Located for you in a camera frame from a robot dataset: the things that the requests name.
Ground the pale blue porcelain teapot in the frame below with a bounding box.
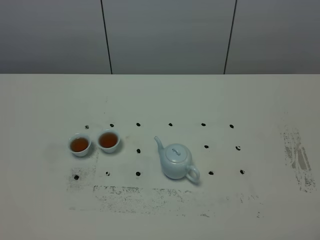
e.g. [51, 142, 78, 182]
[154, 136, 200, 184]

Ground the right pale blue teacup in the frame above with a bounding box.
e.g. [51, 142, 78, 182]
[97, 129, 121, 154]

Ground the pale blue teacup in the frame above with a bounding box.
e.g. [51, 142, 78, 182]
[97, 129, 121, 154]
[67, 133, 92, 158]

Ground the left pale blue teacup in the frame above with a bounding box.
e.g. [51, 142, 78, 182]
[67, 133, 92, 158]

